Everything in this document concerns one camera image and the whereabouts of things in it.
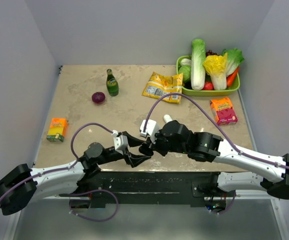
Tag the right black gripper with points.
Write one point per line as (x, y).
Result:
(155, 145)

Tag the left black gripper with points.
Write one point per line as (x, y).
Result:
(134, 160)

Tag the black earbud charging case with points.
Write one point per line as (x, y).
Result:
(146, 150)

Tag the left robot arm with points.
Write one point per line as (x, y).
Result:
(23, 185)

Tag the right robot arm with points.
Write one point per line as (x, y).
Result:
(261, 172)

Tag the white earbud charging case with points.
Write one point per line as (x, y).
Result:
(167, 118)

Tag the yellow snack bag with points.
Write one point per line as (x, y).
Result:
(160, 85)

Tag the pink orange snack box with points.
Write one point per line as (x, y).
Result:
(223, 111)

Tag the red tomato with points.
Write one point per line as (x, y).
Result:
(208, 86)

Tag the purple red onion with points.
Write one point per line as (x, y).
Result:
(98, 97)

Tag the round green cabbage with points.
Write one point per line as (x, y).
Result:
(186, 71)

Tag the green glass bottle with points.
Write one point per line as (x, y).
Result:
(111, 83)

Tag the napa cabbage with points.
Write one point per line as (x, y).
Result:
(198, 56)

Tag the green plastic basket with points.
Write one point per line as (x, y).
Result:
(214, 93)

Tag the white cauliflower piece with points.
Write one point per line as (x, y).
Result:
(185, 62)

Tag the orange yellow juice carton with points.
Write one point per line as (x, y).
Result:
(57, 130)

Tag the orange carrot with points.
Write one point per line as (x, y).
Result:
(230, 79)

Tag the yellow leaf cabbage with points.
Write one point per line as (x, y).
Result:
(215, 66)

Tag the dark red grapes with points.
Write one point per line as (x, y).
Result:
(210, 53)

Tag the green lettuce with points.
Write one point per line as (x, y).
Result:
(234, 59)

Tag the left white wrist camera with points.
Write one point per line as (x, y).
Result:
(120, 142)

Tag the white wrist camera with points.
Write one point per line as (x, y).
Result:
(150, 130)
(120, 142)

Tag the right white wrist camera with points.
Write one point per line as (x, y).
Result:
(150, 130)

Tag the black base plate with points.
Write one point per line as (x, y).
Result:
(196, 189)

